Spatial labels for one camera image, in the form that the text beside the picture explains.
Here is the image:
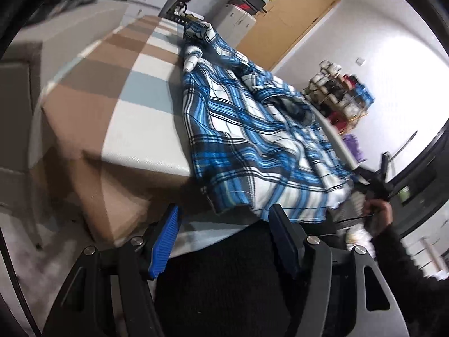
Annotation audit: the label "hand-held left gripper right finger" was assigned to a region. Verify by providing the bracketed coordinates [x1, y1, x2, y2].
[268, 204, 411, 337]

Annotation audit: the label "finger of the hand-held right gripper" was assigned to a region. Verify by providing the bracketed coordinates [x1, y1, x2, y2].
[352, 166, 379, 187]

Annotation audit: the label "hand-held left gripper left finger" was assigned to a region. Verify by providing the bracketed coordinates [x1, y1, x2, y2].
[42, 204, 182, 337]

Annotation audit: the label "blue plaid shirt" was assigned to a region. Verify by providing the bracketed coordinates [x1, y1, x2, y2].
[179, 21, 356, 224]

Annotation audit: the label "person's right forearm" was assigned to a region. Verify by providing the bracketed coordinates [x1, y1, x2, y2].
[369, 221, 449, 337]

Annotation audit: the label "person's right hand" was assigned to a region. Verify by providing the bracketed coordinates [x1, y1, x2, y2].
[362, 198, 394, 236]

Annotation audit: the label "purple bag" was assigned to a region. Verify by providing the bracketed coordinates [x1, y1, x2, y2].
[342, 133, 366, 164]

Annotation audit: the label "metal rod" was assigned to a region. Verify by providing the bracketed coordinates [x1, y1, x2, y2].
[391, 131, 419, 161]

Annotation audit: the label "grey box table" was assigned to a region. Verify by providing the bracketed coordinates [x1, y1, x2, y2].
[309, 103, 361, 171]

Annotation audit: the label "wooden shoe rack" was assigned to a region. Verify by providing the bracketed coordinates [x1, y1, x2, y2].
[303, 61, 375, 138]

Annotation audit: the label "person's black clothing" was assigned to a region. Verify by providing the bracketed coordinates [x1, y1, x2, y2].
[154, 222, 339, 337]

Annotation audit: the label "rows of shoes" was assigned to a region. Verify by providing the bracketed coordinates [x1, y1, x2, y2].
[306, 60, 375, 127]

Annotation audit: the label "bed with checked sheet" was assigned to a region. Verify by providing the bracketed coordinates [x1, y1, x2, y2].
[30, 16, 351, 258]

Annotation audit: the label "wooden door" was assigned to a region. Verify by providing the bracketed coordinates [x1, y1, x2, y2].
[236, 0, 342, 73]

